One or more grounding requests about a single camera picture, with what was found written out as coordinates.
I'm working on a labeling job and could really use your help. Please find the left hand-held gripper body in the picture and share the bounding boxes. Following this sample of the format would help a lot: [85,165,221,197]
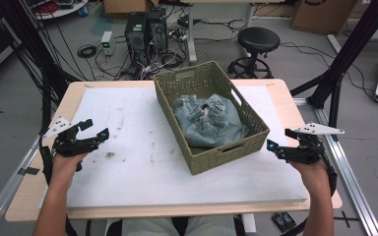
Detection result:
[42,116,100,157]

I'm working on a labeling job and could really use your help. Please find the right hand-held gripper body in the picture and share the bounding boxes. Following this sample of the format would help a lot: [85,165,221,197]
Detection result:
[275,122,346,164]

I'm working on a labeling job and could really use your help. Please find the light blue denim shorts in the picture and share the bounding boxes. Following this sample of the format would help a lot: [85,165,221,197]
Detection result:
[171,93,250,148]

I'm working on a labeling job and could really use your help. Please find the green woven basket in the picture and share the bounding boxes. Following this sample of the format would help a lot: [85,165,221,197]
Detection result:
[153,60,271,176]

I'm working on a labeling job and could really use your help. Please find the person's left hand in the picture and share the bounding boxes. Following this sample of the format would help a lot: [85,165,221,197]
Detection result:
[49,151,89,191]

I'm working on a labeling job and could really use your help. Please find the person's right hand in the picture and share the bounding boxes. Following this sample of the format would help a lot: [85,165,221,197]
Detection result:
[289,161,333,198]

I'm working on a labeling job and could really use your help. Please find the white foam mat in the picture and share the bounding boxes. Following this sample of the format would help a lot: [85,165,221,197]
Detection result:
[66,86,309,210]

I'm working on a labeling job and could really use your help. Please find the small black device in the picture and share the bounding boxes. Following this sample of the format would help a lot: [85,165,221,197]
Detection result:
[271,211,297,234]

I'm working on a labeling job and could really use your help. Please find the small white device green light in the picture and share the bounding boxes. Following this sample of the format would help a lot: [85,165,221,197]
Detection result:
[100,30,116,56]

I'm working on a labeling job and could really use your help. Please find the black round stool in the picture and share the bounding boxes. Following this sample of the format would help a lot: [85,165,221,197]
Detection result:
[226,27,282,80]

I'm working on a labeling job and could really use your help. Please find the person's legs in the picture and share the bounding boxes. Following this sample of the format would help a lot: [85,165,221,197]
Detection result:
[106,215,257,236]

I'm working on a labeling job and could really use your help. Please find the black computer tower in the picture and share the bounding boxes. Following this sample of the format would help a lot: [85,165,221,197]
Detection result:
[124,12,150,65]
[147,8,169,53]

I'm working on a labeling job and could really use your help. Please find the round white table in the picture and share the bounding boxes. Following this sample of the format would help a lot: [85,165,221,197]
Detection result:
[23,0,90,21]

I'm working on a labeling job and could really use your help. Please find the large cardboard box with logo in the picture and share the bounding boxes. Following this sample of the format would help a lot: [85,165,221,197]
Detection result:
[289,0,357,36]

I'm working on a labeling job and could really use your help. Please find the open cardboard box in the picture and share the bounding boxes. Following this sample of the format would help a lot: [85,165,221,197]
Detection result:
[102,0,160,16]

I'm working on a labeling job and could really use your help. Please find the white desk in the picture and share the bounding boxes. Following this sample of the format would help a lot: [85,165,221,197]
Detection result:
[178,0,288,65]

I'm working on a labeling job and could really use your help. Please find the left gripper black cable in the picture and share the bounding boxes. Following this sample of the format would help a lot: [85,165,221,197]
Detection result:
[38,137,54,185]

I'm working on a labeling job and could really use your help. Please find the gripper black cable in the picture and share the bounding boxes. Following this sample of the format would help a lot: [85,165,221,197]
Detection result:
[38,137,54,185]
[319,144,339,198]

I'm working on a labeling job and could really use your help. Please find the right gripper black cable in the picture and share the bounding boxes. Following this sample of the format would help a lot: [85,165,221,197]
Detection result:
[319,144,339,198]

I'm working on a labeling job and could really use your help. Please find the aluminium rail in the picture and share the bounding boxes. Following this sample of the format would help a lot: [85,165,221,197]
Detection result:
[293,97,378,236]
[0,136,43,236]

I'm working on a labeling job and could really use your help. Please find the coiled black cable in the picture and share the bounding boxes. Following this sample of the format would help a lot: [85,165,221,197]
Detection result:
[77,43,97,59]

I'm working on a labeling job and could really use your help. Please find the black metal frame with cables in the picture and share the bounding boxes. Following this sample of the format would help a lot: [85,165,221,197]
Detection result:
[0,0,80,132]

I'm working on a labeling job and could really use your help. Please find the tangle of cables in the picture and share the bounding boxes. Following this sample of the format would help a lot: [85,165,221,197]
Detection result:
[94,45,191,82]

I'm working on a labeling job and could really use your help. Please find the black metal frame post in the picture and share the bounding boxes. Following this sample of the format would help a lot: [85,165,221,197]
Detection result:
[289,0,378,142]

